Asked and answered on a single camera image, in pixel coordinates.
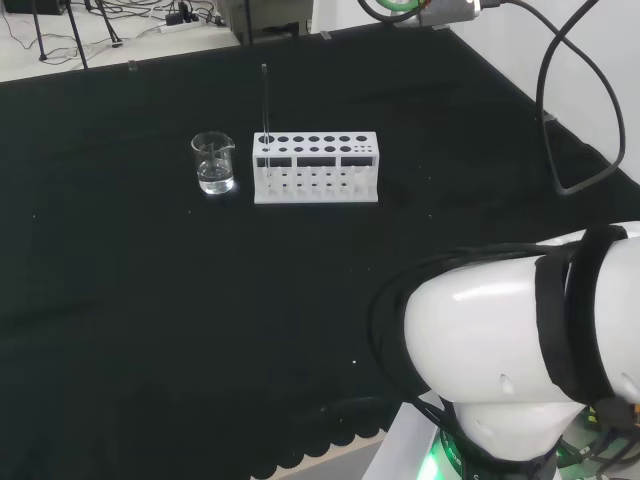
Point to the white test tube rack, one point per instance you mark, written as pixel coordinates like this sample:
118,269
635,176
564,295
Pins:
315,197

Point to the clear glass rod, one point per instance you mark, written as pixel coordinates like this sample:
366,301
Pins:
265,110

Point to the clear glass beaker with water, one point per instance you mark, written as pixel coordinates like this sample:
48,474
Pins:
214,172

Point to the black table cloth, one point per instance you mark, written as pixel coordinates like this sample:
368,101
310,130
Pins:
150,300

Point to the clear tape piece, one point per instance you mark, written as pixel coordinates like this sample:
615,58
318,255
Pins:
325,35
549,118
132,66

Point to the pale base board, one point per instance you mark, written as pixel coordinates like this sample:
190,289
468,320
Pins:
400,445

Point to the dark grey cabinet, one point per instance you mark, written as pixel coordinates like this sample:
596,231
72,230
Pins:
270,15

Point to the white power strip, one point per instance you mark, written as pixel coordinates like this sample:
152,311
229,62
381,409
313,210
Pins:
175,28

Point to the black plug adapter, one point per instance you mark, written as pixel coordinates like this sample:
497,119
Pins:
175,19

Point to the black tripod leg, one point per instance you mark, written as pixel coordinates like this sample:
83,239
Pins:
39,35
77,35
111,27

